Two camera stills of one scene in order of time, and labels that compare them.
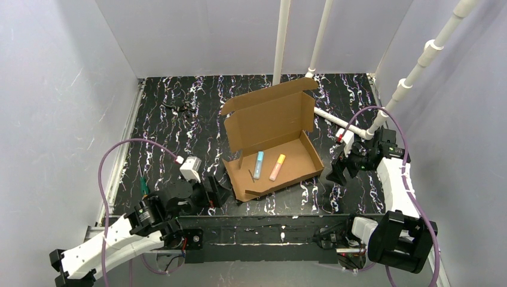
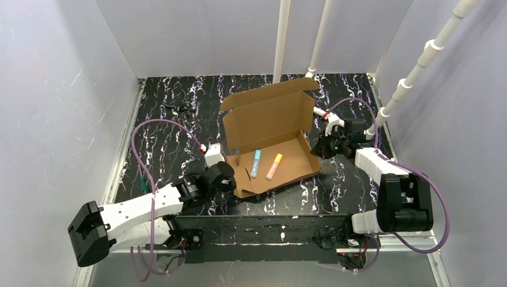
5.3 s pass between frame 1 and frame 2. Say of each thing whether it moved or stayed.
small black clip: stayed
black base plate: stayed
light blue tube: moved
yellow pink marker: moved
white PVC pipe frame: stayed
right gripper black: moved
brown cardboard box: stayed
